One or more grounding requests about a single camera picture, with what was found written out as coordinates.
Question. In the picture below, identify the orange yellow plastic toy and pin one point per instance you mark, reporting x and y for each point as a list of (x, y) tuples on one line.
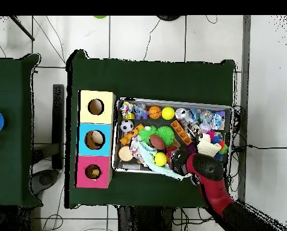
[(131, 134)]

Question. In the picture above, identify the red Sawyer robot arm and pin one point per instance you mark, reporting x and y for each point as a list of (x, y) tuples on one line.
[(210, 173)]

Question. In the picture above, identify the clear mesh bin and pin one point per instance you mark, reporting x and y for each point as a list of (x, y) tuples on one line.
[(201, 102)]

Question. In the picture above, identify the brown toy football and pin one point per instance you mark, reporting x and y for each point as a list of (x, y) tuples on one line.
[(157, 142)]

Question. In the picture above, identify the yellow plush toy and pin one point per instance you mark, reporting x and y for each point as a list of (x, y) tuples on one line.
[(93, 172)]

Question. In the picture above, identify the mint green cloth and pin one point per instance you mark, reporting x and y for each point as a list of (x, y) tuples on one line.
[(150, 161)]

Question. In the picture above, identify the small soccer ball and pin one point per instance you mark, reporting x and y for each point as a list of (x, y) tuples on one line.
[(127, 126)]

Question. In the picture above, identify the yellow ball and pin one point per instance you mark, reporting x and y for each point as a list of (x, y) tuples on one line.
[(168, 113), (160, 159)]

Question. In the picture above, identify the cream yellow cloth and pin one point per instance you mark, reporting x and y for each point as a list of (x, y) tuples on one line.
[(209, 147)]

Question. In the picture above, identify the bright orange mini basketball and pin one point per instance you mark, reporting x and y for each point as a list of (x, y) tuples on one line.
[(154, 112)]

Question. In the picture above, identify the green spiky ball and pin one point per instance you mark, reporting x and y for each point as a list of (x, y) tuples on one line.
[(166, 134), (146, 132)]

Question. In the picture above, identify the wooden box with three holes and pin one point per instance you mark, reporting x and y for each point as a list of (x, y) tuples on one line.
[(96, 125)]

